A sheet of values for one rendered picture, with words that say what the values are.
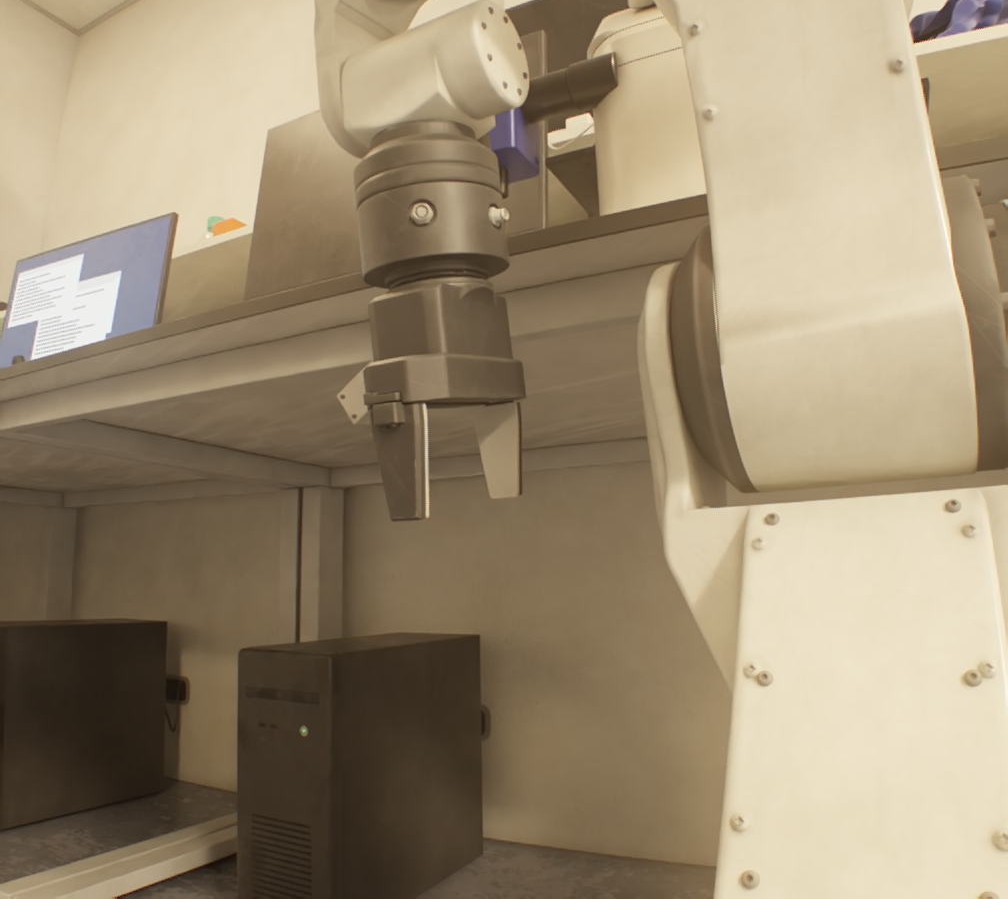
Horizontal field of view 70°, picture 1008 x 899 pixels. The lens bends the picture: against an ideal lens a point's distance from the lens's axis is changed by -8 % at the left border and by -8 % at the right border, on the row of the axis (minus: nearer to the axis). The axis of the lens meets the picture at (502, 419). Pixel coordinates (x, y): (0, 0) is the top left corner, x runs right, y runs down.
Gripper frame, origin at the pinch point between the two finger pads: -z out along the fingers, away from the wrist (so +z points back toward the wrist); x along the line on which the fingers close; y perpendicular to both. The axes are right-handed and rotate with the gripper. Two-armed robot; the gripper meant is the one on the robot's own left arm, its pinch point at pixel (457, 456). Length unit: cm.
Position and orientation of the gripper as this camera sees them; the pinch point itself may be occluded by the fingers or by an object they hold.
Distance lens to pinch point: 45.5
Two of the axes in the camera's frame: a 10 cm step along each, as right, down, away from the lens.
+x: 4.8, -0.3, 8.8
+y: -8.7, 1.1, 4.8
